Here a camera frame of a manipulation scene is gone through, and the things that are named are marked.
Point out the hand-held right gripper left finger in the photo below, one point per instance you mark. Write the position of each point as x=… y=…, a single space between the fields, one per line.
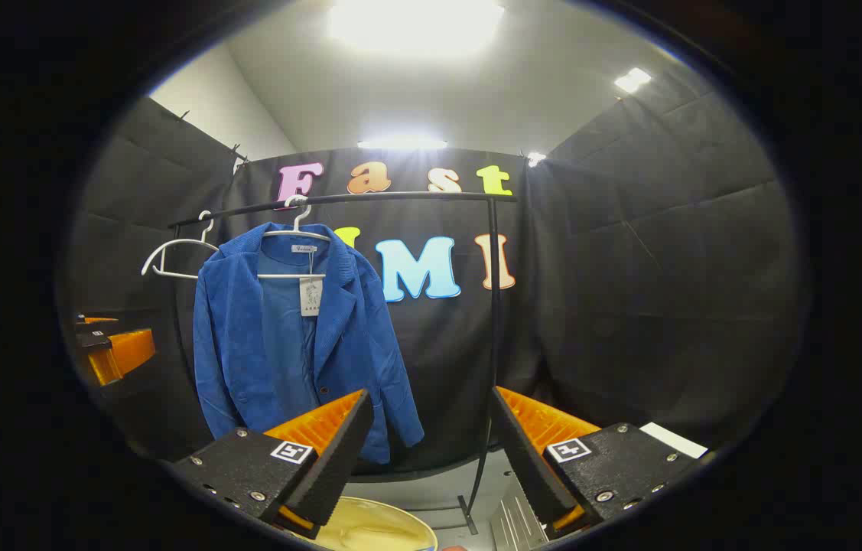
x=339 y=459

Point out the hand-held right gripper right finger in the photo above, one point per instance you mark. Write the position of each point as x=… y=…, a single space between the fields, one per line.
x=522 y=459

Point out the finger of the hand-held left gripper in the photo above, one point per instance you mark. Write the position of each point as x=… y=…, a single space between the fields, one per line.
x=125 y=356
x=94 y=327

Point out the cream round laundry hamper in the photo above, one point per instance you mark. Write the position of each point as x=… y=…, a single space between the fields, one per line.
x=377 y=528

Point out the white plastic clothes hanger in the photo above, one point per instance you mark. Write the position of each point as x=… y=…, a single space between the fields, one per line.
x=186 y=242
x=297 y=222

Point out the black metal clothes rack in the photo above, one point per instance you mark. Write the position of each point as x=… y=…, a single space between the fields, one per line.
x=400 y=197

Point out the grey slatted object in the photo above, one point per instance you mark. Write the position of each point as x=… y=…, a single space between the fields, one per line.
x=515 y=520

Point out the black backdrop cloth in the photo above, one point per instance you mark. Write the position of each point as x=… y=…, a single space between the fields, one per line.
x=629 y=268

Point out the ceiling light panel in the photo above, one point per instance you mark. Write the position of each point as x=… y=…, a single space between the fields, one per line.
x=632 y=79
x=400 y=143
x=415 y=27

